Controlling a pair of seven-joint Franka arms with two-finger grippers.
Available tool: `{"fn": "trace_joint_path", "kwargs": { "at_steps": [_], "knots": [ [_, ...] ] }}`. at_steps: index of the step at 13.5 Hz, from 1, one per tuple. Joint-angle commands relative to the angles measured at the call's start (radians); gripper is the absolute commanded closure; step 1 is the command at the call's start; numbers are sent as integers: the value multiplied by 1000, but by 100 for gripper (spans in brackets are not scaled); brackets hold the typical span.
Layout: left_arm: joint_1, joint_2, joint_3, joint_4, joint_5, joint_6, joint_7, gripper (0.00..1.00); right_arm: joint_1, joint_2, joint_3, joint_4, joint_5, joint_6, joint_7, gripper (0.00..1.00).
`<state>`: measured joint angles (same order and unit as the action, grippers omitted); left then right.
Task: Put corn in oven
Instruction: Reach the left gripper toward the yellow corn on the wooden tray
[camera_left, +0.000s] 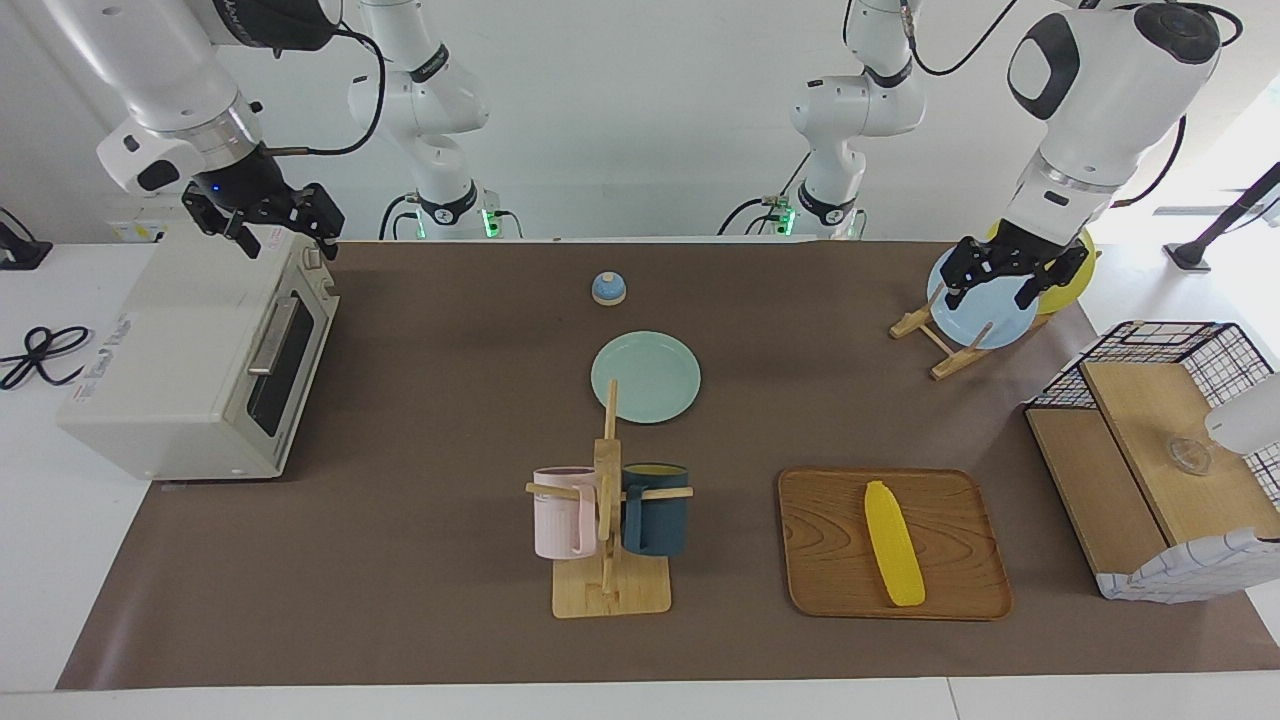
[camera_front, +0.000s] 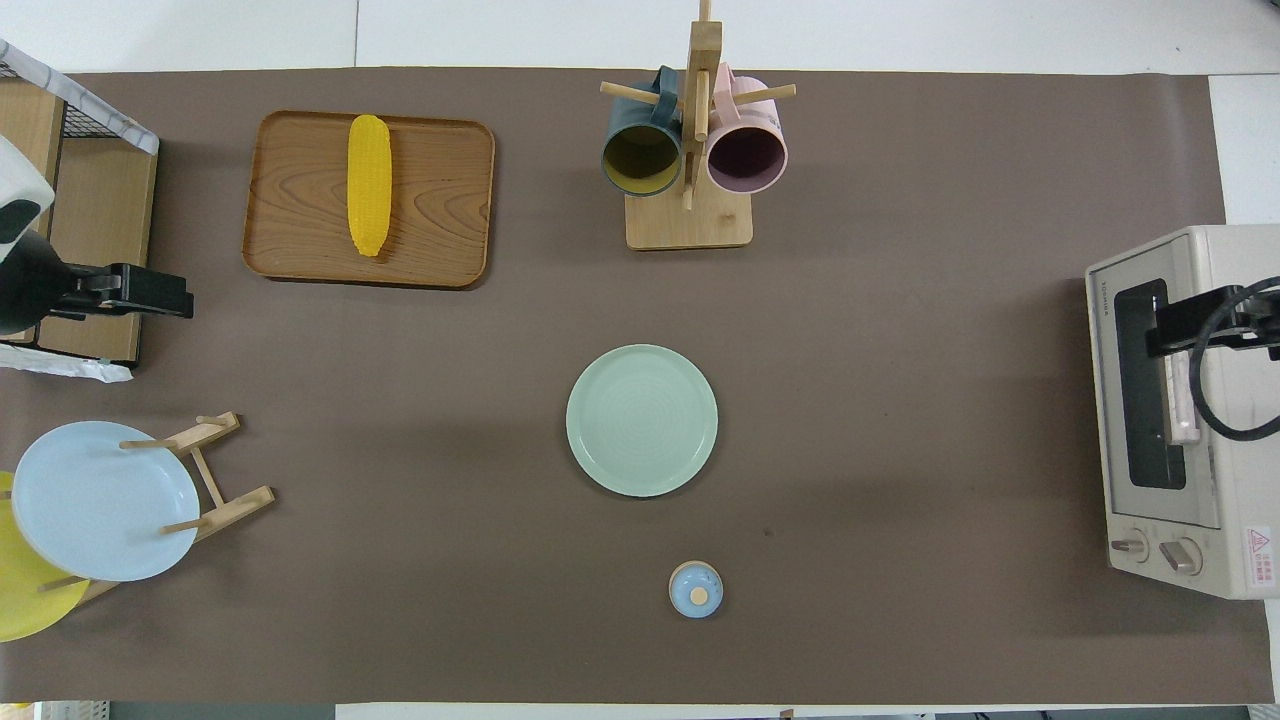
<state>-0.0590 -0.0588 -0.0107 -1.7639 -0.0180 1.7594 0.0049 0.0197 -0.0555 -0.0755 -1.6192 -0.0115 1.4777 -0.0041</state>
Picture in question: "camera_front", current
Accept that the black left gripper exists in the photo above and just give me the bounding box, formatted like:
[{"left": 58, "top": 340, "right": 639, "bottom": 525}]
[{"left": 0, "top": 230, "right": 194, "bottom": 336}]

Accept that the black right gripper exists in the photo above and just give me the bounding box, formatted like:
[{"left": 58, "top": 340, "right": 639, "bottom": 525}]
[{"left": 1147, "top": 287, "right": 1280, "bottom": 361}]

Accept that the beige toaster oven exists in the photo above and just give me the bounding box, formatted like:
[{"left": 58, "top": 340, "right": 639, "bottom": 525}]
[{"left": 1085, "top": 224, "right": 1280, "bottom": 601}]

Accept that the yellow corn cob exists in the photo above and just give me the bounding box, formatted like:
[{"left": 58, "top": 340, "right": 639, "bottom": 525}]
[{"left": 347, "top": 114, "right": 393, "bottom": 258}]

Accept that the pale green round plate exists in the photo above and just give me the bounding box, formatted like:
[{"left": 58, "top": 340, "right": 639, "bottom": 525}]
[{"left": 565, "top": 344, "right": 719, "bottom": 499}]

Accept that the white grid-patterned cloth liner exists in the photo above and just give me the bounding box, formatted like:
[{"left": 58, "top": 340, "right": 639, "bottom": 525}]
[{"left": 0, "top": 40, "right": 159, "bottom": 383}]

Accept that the light blue plate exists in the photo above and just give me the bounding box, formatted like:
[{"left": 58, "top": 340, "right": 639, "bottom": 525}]
[{"left": 12, "top": 421, "right": 201, "bottom": 583}]

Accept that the wooden plate rack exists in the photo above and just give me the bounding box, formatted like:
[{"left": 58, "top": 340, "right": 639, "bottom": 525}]
[{"left": 40, "top": 411, "right": 276, "bottom": 606}]

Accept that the brown wooden tray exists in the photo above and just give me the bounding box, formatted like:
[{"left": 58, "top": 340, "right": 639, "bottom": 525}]
[{"left": 242, "top": 110, "right": 496, "bottom": 291}]

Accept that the brown table mat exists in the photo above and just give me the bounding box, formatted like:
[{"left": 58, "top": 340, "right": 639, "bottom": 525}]
[{"left": 0, "top": 68, "right": 1276, "bottom": 706}]

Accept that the yellow plate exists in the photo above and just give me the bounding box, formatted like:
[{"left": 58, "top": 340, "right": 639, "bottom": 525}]
[{"left": 0, "top": 470, "right": 91, "bottom": 643}]

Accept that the pink mug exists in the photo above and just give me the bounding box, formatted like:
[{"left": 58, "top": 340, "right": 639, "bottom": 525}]
[{"left": 705, "top": 63, "right": 790, "bottom": 196}]

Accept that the wooden mug tree stand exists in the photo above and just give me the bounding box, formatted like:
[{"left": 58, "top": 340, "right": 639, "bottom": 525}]
[{"left": 600, "top": 0, "right": 798, "bottom": 251}]

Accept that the dark blue mug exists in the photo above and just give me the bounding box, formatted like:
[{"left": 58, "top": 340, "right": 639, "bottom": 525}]
[{"left": 600, "top": 68, "right": 684, "bottom": 198}]

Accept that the small blue call bell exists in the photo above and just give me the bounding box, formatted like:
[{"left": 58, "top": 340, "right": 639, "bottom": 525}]
[{"left": 668, "top": 560, "right": 724, "bottom": 619}]

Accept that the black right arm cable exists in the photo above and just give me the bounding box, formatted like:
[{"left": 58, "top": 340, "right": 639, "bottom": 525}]
[{"left": 1190, "top": 278, "right": 1280, "bottom": 441}]

